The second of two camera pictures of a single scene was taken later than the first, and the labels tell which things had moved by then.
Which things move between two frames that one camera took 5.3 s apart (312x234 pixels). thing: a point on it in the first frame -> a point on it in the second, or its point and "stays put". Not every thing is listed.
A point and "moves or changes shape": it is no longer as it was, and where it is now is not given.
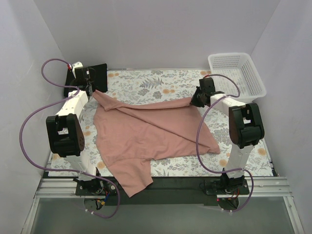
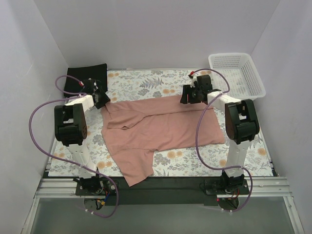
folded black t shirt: (92, 79) stays put
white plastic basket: (236, 75) stays put
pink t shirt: (128, 134) moves or changes shape
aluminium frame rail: (260, 187) stays put
